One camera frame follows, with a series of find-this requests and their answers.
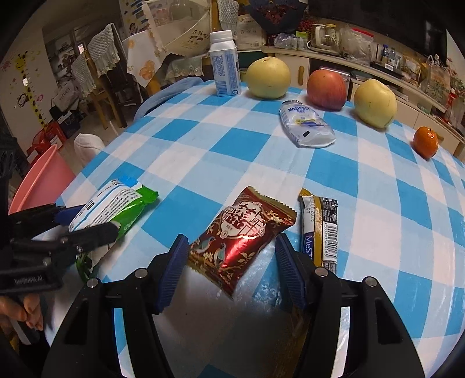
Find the person's left hand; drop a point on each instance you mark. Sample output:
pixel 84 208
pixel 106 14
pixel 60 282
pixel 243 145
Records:
pixel 25 309

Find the blue white checked tablecloth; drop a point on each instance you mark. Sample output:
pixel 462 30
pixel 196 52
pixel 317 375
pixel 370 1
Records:
pixel 225 145

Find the white sack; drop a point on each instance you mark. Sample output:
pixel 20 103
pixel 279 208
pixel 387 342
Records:
pixel 250 32

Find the dark chair with knitted cover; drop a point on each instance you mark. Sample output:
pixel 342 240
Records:
pixel 84 74
pixel 105 47

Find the red apple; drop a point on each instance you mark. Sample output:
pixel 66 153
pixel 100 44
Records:
pixel 327 90

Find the dark flower bouquet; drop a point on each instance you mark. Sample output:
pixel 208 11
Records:
pixel 278 14

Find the pack of water bottles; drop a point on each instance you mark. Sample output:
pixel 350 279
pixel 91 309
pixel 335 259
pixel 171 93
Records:
pixel 288 40

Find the large yellow pear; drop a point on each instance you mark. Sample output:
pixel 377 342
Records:
pixel 269 78

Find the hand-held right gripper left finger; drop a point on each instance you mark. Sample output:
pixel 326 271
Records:
pixel 174 276

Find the red snack packet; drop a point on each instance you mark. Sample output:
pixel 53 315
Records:
pixel 239 236

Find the mesh food cover tent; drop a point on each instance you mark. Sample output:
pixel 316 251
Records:
pixel 181 32

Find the white green snack wrapper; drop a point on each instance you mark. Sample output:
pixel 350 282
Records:
pixel 120 203

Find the clear plastic bag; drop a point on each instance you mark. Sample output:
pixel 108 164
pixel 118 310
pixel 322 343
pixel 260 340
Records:
pixel 356 41

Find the printed paper bag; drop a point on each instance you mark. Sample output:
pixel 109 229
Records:
pixel 436 81

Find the gold black bar wrapper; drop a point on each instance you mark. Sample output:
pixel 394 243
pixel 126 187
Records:
pixel 319 232

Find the orange print tablecloth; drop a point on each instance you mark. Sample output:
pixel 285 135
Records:
pixel 145 61

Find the blue towel on chair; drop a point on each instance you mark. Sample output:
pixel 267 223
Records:
pixel 160 98

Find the pink bin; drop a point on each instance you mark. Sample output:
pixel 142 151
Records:
pixel 40 181

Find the white cushion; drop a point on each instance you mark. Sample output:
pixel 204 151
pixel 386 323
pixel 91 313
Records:
pixel 89 147

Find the red boxes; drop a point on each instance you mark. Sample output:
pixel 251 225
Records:
pixel 47 136

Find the small yellow pear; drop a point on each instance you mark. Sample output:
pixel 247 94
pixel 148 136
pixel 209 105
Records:
pixel 376 103

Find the white blue milk bottle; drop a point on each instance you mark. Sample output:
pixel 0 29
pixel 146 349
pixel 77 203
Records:
pixel 225 69

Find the giraffe wall sticker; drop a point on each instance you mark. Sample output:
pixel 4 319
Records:
pixel 29 87

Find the white blue drink pouch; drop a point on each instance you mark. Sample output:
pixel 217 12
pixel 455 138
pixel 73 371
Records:
pixel 307 125

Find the mandarin orange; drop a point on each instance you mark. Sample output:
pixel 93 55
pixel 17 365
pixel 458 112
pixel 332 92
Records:
pixel 425 142

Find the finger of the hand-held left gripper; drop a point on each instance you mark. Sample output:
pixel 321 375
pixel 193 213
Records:
pixel 94 234
pixel 67 215

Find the wooden chair with knitted cover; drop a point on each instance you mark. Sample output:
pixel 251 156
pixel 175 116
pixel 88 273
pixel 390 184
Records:
pixel 228 14

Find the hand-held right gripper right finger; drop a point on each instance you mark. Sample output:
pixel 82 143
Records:
pixel 290 280

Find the lace cloth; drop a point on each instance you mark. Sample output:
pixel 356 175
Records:
pixel 183 69

